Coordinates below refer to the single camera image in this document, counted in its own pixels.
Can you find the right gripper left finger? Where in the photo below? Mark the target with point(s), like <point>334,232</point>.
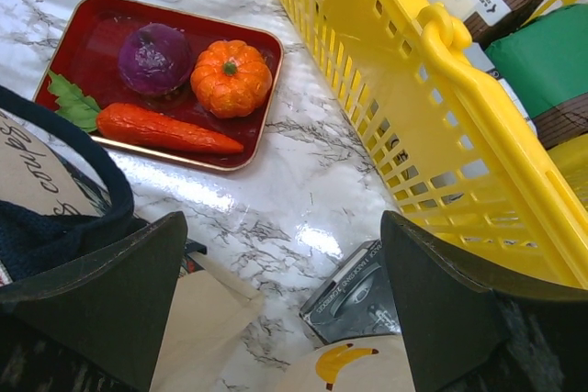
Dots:
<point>96,323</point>

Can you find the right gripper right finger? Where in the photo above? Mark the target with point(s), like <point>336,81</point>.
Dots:
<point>472,325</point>

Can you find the peach plastic grocery bag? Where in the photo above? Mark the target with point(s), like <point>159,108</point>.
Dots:
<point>366,364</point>

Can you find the beige canvas tote bag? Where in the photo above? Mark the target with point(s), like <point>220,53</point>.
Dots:
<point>62,197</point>

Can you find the orange toy carrot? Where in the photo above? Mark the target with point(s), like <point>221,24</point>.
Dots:
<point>139,126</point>

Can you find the purple toy onion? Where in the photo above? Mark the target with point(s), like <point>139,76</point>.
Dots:
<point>155,60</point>

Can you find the orange toy pumpkin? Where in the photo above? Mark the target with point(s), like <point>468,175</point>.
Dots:
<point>231,79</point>

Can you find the dark toy grape bunch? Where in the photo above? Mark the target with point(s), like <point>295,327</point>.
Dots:
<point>73,105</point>

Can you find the black green razor box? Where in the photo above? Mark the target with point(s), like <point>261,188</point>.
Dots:
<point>355,301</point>

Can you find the yellow shopping basket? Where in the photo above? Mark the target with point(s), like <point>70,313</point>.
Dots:
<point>451,147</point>

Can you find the red lacquer tray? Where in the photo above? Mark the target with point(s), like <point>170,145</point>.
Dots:
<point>87,56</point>

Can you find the green brown box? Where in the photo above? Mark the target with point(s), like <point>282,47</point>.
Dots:
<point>545,63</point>

